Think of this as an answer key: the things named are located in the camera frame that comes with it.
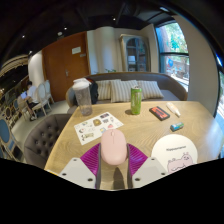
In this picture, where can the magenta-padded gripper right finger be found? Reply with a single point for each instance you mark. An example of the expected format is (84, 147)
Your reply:
(138, 161)

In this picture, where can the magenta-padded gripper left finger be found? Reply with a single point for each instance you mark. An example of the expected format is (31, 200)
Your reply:
(88, 161)

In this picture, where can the pink computer mouse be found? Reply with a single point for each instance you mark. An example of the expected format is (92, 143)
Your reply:
(114, 146)

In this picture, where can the round white cartoon mouse pad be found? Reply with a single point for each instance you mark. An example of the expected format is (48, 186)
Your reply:
(173, 148)

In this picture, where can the white sticker sheet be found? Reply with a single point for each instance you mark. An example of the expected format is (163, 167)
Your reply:
(95, 128)

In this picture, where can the grey tufted armchair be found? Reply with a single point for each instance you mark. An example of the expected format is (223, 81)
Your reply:
(43, 136)

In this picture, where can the small teal eraser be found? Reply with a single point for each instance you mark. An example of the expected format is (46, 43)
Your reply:
(177, 126)

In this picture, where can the black red flat case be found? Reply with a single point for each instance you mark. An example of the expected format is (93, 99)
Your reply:
(159, 113)

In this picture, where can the green drink can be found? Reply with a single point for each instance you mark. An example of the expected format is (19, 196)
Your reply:
(136, 100)

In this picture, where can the white squeeze tube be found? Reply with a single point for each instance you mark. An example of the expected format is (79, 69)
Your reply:
(173, 109)

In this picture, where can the clear shaker bottle white lid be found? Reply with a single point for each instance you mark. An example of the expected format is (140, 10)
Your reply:
(83, 98)

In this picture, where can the black backpack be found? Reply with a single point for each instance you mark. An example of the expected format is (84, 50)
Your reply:
(94, 93)

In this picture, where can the striped cushion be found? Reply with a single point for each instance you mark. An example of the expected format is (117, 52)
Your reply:
(104, 90)
(151, 89)
(121, 91)

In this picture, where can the row of white chairs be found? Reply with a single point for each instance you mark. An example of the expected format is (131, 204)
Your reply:
(45, 95)

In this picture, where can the grey curved sofa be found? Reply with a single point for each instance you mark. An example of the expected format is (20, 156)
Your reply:
(170, 88)

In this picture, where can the person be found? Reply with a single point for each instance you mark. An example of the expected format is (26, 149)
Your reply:
(32, 96)

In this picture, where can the blue-backed chair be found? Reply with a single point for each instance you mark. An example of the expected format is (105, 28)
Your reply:
(6, 133)

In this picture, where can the dark-framed window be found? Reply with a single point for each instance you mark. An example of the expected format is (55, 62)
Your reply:
(220, 106)
(173, 56)

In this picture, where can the brown wooden door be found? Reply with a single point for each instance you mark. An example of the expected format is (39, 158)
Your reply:
(63, 63)

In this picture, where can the arched glass-door cabinet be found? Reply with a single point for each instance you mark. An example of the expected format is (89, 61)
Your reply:
(135, 53)

